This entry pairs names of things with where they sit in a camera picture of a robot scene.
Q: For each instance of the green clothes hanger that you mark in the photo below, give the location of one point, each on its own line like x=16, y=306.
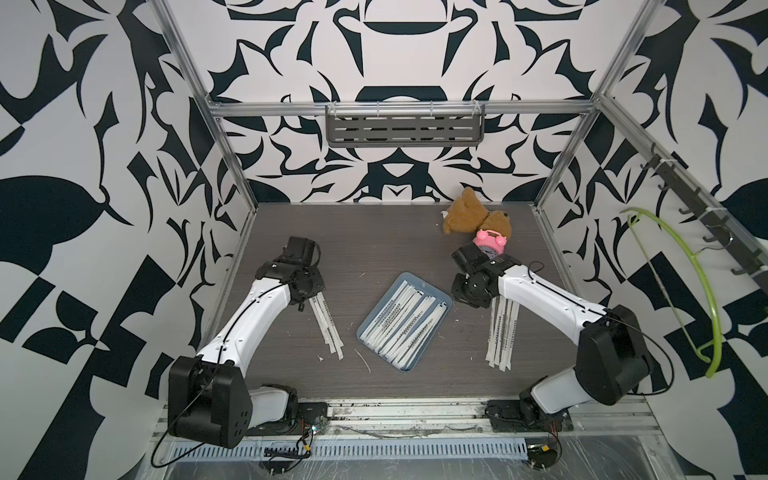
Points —
x=679, y=284

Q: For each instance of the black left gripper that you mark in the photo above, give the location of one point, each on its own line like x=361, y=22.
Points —
x=320, y=283

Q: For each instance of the grey wall shelf rack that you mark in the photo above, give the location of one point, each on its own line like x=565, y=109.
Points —
x=404, y=124

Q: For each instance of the brown teddy bear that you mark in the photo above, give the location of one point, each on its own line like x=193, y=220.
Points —
x=467, y=214

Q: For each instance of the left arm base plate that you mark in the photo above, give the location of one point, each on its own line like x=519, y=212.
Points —
x=299, y=418

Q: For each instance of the pink alarm clock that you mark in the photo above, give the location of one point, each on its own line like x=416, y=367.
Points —
x=490, y=242

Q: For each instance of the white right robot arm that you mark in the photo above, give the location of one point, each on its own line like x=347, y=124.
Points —
x=612, y=357

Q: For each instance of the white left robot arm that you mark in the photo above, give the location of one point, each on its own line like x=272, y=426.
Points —
x=208, y=399

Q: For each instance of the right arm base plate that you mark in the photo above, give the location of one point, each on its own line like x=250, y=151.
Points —
x=523, y=416

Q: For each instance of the black wall hook rail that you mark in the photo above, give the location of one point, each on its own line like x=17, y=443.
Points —
x=725, y=232

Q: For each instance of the blue storage tray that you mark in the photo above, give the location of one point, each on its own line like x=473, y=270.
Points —
x=432, y=297

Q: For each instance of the pile wrapped straw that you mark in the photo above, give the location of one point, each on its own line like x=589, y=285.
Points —
x=502, y=332
x=326, y=324

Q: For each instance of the white cable duct strip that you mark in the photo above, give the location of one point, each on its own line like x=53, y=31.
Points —
x=372, y=449

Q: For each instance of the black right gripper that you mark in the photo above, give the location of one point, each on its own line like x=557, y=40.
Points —
x=455, y=292

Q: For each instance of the small white paper scrap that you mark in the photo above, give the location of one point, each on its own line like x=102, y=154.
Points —
x=363, y=360

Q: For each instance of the left pile wrapped straw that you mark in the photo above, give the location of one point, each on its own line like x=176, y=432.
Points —
x=326, y=324

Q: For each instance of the right pile wrapped straw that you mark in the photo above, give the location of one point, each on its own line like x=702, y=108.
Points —
x=502, y=332

